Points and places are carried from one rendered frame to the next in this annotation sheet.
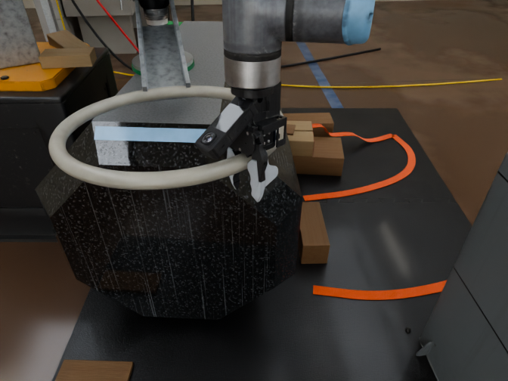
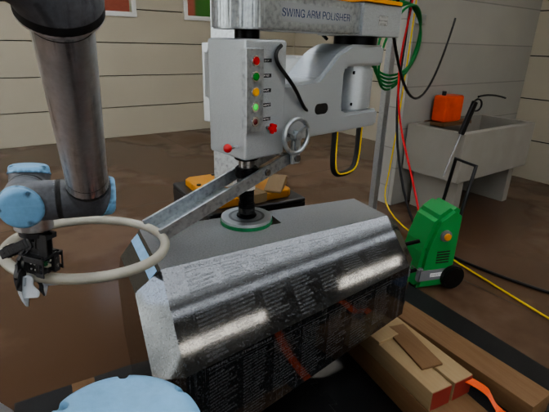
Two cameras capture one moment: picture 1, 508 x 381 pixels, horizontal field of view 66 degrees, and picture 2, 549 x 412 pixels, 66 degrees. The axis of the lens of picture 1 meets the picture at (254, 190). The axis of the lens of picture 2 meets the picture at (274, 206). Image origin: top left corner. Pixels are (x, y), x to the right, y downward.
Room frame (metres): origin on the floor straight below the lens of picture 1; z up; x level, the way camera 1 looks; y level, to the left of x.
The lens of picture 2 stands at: (0.62, -1.15, 1.57)
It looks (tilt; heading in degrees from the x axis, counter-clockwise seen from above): 21 degrees down; 59
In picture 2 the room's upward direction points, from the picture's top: 2 degrees clockwise
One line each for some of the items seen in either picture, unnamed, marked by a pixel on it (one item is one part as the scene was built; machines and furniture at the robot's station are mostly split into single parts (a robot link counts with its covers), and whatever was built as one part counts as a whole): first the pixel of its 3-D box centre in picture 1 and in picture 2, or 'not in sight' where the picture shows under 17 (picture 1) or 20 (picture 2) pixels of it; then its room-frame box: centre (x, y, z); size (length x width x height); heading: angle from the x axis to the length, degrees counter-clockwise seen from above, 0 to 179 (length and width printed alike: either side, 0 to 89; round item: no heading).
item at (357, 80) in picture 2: not in sight; (350, 87); (2.03, 0.47, 1.38); 0.19 x 0.19 x 0.20
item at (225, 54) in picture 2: not in sight; (262, 100); (1.46, 0.34, 1.36); 0.36 x 0.22 x 0.45; 13
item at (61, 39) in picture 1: (68, 41); (275, 183); (1.85, 0.86, 0.80); 0.20 x 0.10 x 0.05; 48
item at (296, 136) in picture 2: not in sight; (290, 134); (1.53, 0.23, 1.23); 0.15 x 0.10 x 0.15; 13
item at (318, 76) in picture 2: not in sight; (316, 99); (1.77, 0.40, 1.34); 0.74 x 0.23 x 0.49; 13
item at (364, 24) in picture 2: not in sight; (312, 21); (1.73, 0.40, 1.65); 0.96 x 0.25 x 0.17; 13
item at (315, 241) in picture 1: (310, 231); not in sight; (1.35, -0.27, 0.07); 0.30 x 0.12 x 0.12; 2
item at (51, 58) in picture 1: (68, 57); (248, 193); (1.63, 0.77, 0.81); 0.20 x 0.10 x 0.05; 98
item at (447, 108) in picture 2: not in sight; (450, 107); (4.45, 1.72, 1.00); 0.50 x 0.22 x 0.33; 5
